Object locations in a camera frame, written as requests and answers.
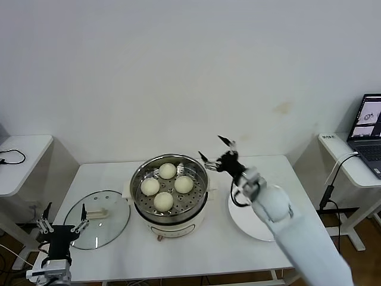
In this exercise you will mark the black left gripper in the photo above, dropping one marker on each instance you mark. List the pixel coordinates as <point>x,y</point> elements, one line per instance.
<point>59,239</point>

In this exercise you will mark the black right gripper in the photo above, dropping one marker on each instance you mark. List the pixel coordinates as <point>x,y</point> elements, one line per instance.
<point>230,165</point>

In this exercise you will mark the white steamed baozi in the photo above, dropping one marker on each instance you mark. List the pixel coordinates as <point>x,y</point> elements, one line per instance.
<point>167,171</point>
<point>183,184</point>
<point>163,201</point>
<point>150,187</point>

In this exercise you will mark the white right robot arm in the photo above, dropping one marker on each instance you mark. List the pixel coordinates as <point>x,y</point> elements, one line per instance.
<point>297,244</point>

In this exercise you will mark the steel steamer basket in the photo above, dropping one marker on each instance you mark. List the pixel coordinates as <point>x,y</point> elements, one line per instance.
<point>196,190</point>

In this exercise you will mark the white round plate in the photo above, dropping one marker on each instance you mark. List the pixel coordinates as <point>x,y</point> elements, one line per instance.
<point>241,217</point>

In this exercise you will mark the cream electric cooker base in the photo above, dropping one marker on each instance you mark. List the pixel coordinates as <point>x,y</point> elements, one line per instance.
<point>169,228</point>

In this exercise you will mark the white label with black text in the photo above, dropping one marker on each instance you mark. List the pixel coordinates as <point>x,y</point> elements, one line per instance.
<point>328,137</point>

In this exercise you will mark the white side table with laptop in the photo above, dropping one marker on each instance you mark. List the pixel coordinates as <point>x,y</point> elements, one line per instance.
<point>336,143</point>

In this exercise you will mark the grey open laptop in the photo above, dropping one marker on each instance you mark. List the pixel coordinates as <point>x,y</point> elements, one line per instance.
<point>367,125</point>

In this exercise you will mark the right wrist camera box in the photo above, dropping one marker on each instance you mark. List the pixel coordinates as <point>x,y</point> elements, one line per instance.
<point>249,181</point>

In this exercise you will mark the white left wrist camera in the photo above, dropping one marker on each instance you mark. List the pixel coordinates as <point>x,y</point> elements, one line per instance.
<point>35,274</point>

